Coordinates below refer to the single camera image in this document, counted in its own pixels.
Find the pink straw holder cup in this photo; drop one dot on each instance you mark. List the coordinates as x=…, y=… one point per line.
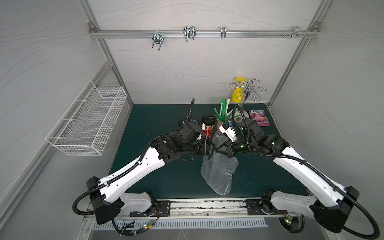
x=219, y=124

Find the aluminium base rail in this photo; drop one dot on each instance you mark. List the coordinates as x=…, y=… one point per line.
x=207, y=207

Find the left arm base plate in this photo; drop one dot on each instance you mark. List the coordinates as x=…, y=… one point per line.
x=161, y=208

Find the small metal clip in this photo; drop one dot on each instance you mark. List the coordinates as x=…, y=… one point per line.
x=223, y=32

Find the metal bracket hook right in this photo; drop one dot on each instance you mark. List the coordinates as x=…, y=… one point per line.
x=295, y=34

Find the clear plastic carrier bag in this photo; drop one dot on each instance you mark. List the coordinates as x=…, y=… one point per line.
x=217, y=170

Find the horizontal aluminium rail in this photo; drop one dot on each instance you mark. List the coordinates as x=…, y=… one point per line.
x=201, y=34

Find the metal spiral cup stand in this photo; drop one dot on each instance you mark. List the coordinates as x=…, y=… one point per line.
x=252, y=88

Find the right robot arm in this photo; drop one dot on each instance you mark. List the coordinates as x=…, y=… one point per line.
x=328, y=202

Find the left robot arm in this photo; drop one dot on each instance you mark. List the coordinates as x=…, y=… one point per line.
x=106, y=197

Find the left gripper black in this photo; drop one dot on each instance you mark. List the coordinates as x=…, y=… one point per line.
x=205, y=147

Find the red paper cup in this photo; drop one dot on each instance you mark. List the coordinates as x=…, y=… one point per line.
x=182, y=122
x=208, y=125

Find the yellow hanging cup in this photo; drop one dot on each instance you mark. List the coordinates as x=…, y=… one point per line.
x=238, y=93

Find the white wire basket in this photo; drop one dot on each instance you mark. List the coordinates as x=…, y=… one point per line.
x=86, y=126

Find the metal u-bolt hook left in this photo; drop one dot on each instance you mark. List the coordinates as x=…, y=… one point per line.
x=157, y=39

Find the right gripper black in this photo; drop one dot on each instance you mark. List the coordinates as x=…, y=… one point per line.
x=227, y=148

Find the green straws bundle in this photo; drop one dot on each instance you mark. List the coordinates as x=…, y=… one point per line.
x=225, y=114

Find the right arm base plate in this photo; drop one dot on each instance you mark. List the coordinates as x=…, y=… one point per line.
x=255, y=207

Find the metal u-bolt hook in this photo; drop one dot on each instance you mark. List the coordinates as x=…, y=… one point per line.
x=157, y=39
x=189, y=33

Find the pink snack packet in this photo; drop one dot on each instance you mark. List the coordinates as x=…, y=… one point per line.
x=260, y=116

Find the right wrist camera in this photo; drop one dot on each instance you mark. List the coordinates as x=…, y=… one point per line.
x=229, y=131

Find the white slotted cable duct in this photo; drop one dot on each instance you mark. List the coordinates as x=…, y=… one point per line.
x=170, y=224

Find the metal u-bolt hook middle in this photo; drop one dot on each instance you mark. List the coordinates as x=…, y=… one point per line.
x=189, y=33

